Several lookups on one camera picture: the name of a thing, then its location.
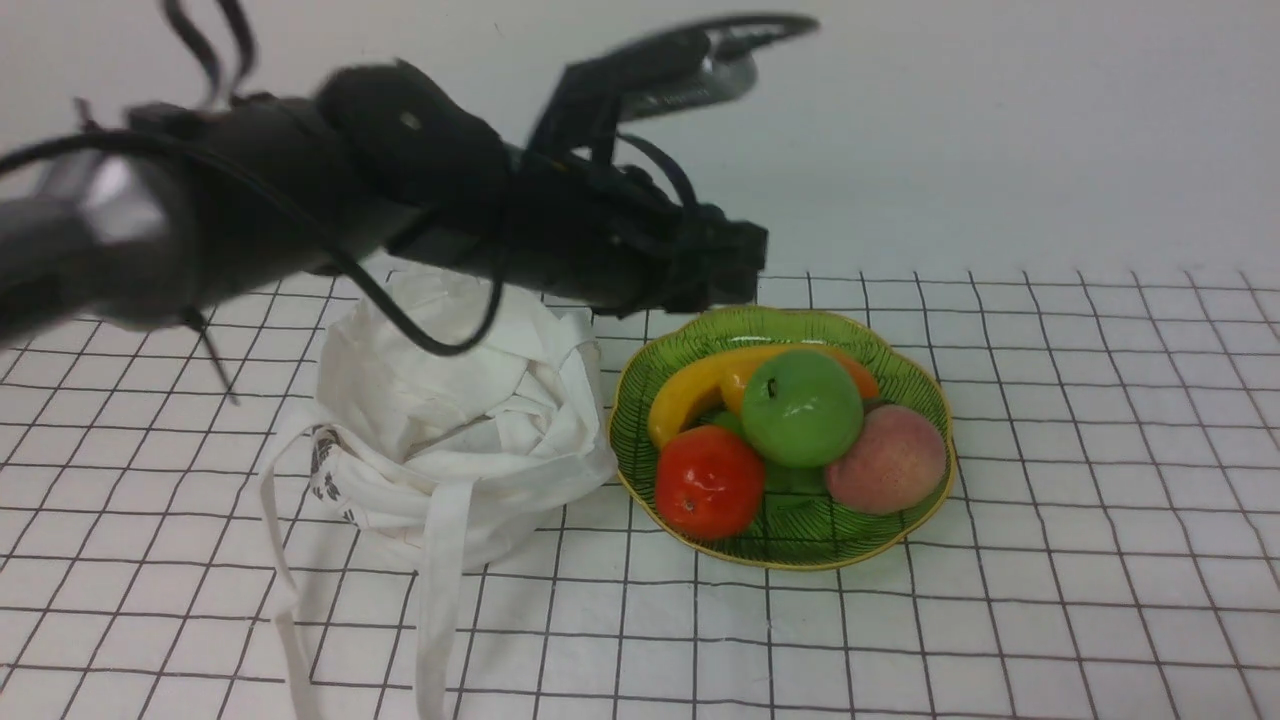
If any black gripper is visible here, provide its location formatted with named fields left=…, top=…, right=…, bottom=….
left=420, top=155, right=768, bottom=316

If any green apple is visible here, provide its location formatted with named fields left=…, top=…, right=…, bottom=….
left=740, top=348, right=865, bottom=468

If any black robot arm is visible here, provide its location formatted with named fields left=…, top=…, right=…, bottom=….
left=3, top=61, right=768, bottom=355

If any white cloth tote bag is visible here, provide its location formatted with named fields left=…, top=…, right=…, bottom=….
left=257, top=286, right=618, bottom=719

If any green glass fruit plate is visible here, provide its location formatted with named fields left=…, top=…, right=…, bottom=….
left=609, top=305, right=957, bottom=571

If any red tomato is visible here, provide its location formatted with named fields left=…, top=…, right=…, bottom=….
left=654, top=425, right=767, bottom=542

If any pink peach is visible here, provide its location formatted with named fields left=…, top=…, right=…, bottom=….
left=826, top=405, right=948, bottom=516

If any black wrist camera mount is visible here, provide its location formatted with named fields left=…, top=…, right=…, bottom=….
left=526, top=12, right=820, bottom=163

